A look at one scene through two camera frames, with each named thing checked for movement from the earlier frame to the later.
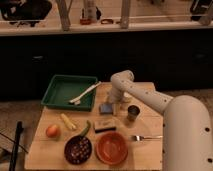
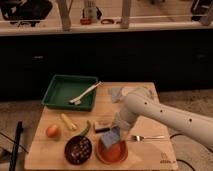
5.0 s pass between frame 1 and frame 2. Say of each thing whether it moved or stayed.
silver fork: stayed
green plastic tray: stayed
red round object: stayed
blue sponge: moved
